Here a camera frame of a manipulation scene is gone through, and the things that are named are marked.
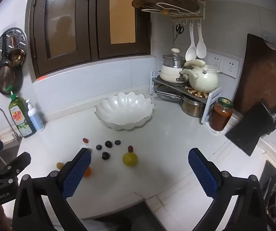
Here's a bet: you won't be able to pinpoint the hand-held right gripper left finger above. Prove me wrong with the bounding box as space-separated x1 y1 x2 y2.
13 147 97 231

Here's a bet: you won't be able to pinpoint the white rice paddle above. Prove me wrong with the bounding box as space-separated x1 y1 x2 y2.
196 23 207 59

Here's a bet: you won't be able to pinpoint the white pump bottle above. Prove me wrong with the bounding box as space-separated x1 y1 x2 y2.
27 99 44 132

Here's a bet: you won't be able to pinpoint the black cleaver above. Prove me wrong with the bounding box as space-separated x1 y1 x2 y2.
225 91 276 156

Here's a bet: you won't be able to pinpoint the green apple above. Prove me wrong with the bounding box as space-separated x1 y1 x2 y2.
123 151 138 167

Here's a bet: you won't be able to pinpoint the white wall outlet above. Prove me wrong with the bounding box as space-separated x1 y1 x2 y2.
222 57 240 78
207 52 225 74

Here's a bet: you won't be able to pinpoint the white serving spoon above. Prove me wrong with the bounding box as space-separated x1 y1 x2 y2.
185 23 197 61

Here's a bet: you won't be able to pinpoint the cream saucepan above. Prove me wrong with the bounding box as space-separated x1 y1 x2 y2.
160 64 197 83

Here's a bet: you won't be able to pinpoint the green dish soap bottle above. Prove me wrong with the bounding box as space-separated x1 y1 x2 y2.
8 91 37 138

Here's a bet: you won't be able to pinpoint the steel sink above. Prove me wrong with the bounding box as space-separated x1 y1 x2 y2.
0 142 20 174

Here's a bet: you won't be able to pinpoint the jar of red sauce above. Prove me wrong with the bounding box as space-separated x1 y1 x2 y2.
209 97 233 131

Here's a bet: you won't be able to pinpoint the black scissors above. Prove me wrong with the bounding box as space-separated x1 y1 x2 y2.
174 23 184 45

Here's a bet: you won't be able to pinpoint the brown framed window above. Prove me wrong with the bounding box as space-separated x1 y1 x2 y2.
25 0 151 83

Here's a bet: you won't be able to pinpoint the steel steamer pot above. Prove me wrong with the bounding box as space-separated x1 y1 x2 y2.
162 54 205 69

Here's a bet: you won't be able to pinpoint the grey corner shelf rack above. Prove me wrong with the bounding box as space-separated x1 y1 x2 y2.
150 70 223 126

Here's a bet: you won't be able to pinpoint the dark wooden cutting board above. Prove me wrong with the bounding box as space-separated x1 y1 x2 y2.
232 33 276 116

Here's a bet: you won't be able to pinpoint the beaded wooden trivet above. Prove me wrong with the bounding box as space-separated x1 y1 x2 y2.
187 88 209 99

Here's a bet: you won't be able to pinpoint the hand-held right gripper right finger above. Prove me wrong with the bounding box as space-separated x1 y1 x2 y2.
188 147 266 231

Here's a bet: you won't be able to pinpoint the grey wall hook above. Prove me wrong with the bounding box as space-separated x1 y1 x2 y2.
261 30 276 51

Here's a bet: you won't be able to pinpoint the copper ladle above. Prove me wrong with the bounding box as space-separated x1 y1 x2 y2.
7 35 26 66

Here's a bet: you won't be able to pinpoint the round mesh skimmer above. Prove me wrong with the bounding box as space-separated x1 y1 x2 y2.
0 64 23 98

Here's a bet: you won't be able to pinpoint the stainless steel pot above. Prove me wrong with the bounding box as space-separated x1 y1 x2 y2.
181 94 207 118

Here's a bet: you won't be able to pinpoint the white scalloped bowl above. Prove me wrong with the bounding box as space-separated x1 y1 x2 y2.
95 92 155 131

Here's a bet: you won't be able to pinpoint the glass lid with cream knob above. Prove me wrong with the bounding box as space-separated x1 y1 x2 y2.
162 48 186 60

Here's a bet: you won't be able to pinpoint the glass pan lid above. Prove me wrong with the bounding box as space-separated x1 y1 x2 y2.
155 90 182 100

